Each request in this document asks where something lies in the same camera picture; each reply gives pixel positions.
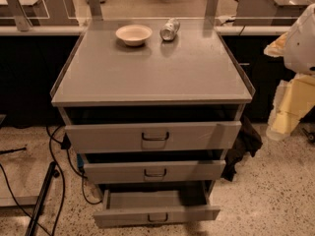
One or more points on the middle metal post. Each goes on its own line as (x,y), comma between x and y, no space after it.
(95,9)

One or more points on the background grey desk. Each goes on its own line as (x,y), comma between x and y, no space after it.
(42,12)
(269,12)

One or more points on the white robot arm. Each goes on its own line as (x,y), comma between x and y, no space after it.
(304,25)

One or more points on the black bar on floor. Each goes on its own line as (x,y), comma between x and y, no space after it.
(38,208)

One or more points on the grey drawer cabinet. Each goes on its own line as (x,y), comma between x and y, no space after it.
(193,78)

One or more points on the background grey desk left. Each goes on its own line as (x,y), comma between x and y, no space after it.
(42,12)

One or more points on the silver can lying down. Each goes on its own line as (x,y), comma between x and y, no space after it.
(170,29)

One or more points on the white bowl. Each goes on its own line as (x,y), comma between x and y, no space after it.
(134,35)

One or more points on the right metal post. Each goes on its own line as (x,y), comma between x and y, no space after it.
(211,10)

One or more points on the metal post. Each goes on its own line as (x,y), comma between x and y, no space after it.
(95,9)
(211,10)
(21,20)

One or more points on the left metal post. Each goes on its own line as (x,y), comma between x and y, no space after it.
(21,20)

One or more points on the background grey desk right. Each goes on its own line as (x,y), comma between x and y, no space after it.
(269,12)

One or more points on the grey drawer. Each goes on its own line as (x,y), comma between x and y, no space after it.
(152,166)
(152,136)
(154,204)

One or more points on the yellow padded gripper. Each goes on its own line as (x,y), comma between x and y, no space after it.
(301,46)

